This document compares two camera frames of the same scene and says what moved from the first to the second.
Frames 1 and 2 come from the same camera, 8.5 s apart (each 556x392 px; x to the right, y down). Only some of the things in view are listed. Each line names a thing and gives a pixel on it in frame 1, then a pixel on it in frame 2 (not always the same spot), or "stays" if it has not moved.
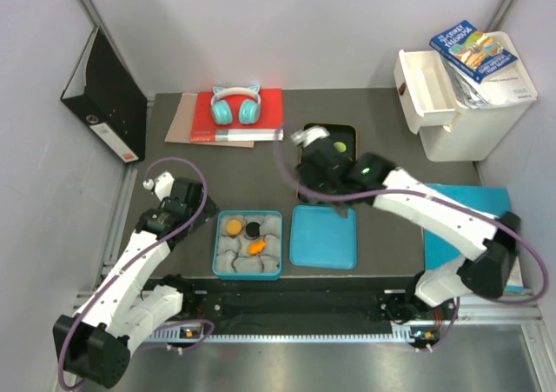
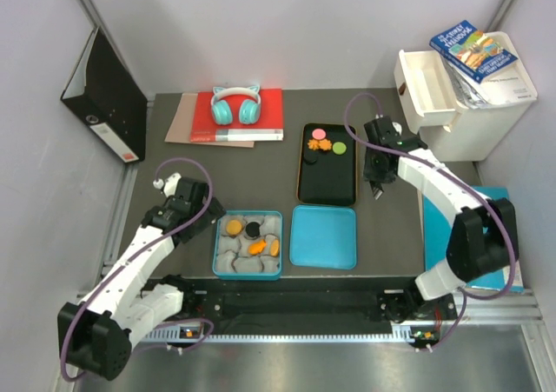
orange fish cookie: x=257 y=247 stays
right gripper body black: x=310 y=180 to x=373 y=169
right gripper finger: x=343 y=210 to x=376 y=189
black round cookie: x=253 y=229 stays
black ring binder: x=105 y=94 stays
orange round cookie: x=234 y=227 stays
